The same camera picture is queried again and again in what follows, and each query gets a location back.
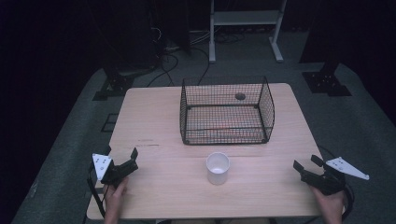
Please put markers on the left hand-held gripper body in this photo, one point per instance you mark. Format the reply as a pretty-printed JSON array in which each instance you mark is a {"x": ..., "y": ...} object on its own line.
[{"x": 120, "y": 171}]

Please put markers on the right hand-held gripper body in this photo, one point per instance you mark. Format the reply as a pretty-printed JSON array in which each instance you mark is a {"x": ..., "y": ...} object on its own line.
[{"x": 330, "y": 183}]

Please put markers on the white cup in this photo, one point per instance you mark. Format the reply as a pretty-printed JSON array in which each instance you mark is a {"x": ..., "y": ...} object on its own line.
[{"x": 218, "y": 177}]

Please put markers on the person's right hand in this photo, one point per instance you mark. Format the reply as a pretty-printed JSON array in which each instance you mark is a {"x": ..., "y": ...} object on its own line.
[{"x": 331, "y": 205}]

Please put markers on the person's left hand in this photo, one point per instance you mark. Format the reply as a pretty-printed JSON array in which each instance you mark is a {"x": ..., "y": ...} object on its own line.
[{"x": 114, "y": 199}]

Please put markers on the black stand base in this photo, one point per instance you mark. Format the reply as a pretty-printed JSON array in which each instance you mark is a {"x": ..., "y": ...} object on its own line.
[
  {"x": 113, "y": 87},
  {"x": 327, "y": 82}
]

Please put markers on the dark round object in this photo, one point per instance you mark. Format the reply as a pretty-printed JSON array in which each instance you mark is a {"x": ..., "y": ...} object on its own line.
[{"x": 240, "y": 96}]

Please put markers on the white metal stand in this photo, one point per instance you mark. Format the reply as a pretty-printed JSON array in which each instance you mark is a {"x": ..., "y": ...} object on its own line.
[{"x": 246, "y": 17}]

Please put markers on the black square floor frame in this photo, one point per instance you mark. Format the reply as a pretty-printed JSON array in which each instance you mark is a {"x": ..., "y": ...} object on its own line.
[{"x": 109, "y": 130}]

